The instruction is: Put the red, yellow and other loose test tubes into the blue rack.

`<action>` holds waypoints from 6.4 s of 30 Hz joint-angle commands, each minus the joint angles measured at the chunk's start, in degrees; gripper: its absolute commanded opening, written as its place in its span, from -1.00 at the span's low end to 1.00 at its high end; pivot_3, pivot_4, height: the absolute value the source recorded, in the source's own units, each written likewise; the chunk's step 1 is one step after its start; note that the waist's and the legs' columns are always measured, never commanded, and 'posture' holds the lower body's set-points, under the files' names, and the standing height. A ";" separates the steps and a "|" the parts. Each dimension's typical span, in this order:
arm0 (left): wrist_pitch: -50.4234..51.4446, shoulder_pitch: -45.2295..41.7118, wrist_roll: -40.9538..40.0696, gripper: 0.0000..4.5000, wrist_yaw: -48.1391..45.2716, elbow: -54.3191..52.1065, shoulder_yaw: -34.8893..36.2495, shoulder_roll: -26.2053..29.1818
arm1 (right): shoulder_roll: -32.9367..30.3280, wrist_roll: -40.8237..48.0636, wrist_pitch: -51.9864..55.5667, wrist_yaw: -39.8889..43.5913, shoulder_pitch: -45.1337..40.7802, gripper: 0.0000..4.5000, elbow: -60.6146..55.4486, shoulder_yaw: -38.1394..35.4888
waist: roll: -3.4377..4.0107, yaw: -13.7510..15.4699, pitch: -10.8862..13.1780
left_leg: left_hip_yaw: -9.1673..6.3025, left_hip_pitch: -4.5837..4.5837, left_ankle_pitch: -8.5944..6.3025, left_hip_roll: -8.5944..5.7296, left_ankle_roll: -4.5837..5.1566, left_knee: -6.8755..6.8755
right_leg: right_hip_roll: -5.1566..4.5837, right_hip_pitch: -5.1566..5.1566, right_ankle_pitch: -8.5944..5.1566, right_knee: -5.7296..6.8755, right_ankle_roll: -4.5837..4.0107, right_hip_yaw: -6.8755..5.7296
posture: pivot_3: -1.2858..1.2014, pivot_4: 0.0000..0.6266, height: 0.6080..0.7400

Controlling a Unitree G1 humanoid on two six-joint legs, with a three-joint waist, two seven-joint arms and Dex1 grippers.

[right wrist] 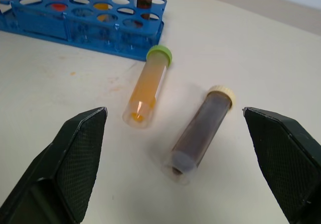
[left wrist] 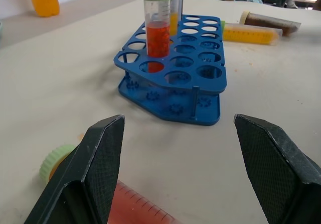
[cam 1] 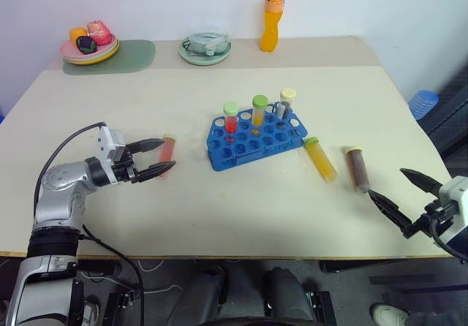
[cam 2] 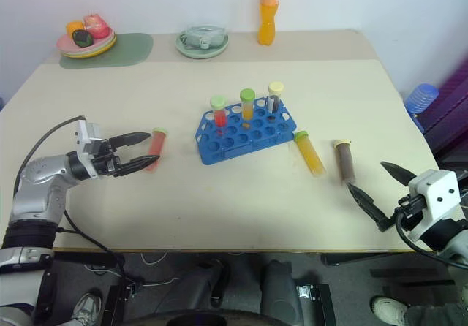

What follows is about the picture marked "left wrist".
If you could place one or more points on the red liquid tube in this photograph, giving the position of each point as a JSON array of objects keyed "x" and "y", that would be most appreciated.
[{"x": 157, "y": 28}]

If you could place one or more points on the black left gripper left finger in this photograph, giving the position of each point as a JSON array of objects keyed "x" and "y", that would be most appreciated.
[{"x": 82, "y": 183}]

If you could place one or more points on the brown liquid tube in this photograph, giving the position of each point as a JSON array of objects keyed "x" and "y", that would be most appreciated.
[{"x": 270, "y": 22}]

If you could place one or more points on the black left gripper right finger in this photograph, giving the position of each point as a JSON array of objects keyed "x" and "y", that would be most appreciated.
[{"x": 278, "y": 173}]

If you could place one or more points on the blue test tube rack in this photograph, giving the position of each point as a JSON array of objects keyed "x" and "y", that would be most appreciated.
[{"x": 180, "y": 65}]

